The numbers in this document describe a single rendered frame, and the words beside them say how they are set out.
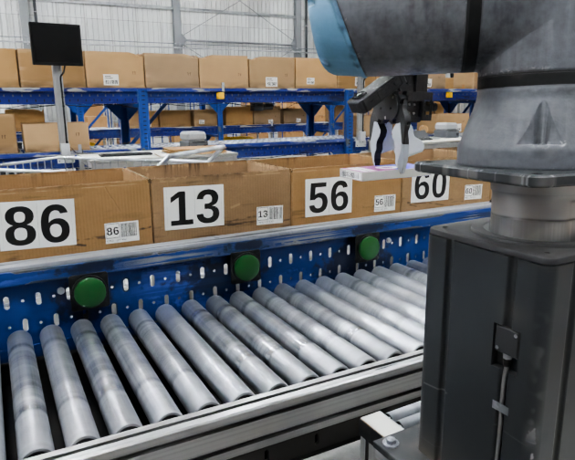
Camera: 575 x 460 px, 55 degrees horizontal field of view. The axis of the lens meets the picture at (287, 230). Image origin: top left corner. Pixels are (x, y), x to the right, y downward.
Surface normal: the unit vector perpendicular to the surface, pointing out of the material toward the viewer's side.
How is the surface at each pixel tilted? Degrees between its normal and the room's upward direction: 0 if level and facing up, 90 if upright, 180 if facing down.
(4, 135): 90
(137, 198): 90
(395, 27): 111
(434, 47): 132
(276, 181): 90
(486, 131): 70
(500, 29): 120
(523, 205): 89
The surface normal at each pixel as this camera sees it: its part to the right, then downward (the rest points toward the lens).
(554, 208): -0.16, 0.19
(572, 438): 0.50, 0.19
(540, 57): -0.48, 0.18
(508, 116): -0.72, -0.20
